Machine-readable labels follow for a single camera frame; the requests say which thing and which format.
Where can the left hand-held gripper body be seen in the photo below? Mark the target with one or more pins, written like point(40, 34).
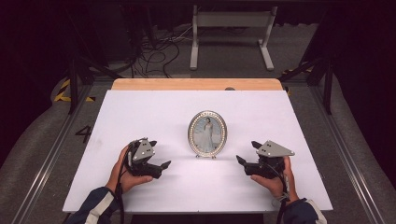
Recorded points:
point(143, 152)

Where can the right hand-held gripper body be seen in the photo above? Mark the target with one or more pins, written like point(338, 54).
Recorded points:
point(274, 151)

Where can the oval silver photo frame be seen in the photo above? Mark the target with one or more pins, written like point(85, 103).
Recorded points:
point(207, 133)

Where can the person's left hand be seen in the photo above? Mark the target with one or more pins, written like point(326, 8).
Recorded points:
point(124, 182)

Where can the person's right hand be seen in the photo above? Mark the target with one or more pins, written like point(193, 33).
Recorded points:
point(280, 186)

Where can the black metal stand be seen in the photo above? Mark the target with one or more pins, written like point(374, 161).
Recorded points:
point(327, 87)
point(73, 81)

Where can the yellow black floor tape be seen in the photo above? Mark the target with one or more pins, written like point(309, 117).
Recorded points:
point(63, 88)

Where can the white metal stand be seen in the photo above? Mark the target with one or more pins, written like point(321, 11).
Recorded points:
point(233, 19)

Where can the aluminium floor rail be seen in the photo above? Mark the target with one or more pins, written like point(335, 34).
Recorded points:
point(53, 155)
point(345, 149)

